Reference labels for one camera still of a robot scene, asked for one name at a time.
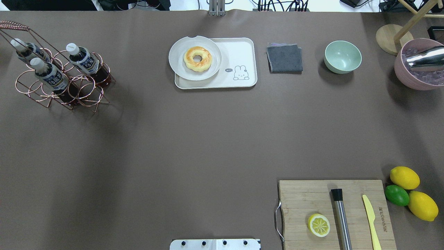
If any tea bottle front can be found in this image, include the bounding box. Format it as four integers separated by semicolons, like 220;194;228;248
30;58;79;106

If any tea bottle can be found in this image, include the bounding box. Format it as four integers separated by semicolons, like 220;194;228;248
66;43;111;87
30;58;79;106
10;38;51;66

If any cream rabbit tray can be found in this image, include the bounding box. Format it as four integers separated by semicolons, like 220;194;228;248
169;35;257;90

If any tea bottle right of rack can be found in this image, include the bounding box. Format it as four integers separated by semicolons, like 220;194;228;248
66;43;111;87

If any tea bottle rear left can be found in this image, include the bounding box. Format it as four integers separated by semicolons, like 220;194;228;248
10;38;51;66

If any glazed donut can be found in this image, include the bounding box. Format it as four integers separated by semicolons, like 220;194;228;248
183;46;213;72

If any white round plate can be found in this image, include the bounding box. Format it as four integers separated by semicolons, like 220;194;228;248
169;35;222;81

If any grey folded cloth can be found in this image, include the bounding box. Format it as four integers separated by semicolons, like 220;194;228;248
266;43;303;73

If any bamboo cutting board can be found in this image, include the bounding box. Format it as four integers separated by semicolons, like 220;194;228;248
279;180;397;250

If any green bowl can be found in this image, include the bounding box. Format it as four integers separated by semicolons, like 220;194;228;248
324;41;362;74

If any lemon half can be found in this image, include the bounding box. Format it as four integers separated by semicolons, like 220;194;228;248
307;213;331;238

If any yellow plastic knife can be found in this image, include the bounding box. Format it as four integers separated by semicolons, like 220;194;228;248
362;194;382;250

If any green lime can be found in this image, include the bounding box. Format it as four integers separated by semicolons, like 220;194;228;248
384;185;410;206

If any yellow lemon near bowl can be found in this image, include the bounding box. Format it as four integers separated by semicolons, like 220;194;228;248
390;166;420;190

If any wooden round stand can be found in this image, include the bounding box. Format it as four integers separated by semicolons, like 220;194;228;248
376;0;443;55

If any pink bowl of ice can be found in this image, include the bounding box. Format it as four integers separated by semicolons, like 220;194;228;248
394;38;443;91

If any yellow lemon front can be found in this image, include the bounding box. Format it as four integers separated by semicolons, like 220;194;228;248
408;191;439;222

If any metal ice scoop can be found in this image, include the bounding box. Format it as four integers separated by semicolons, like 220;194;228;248
406;45;444;72

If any black electronics beyond table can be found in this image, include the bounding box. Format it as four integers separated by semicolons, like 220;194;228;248
1;0;171;11

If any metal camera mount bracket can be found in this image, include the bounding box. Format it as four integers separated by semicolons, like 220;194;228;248
208;0;226;16

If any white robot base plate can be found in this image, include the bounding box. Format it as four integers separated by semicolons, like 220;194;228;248
169;239;262;250

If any copper wire bottle rack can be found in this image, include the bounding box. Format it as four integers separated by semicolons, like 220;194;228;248
1;20;116;112

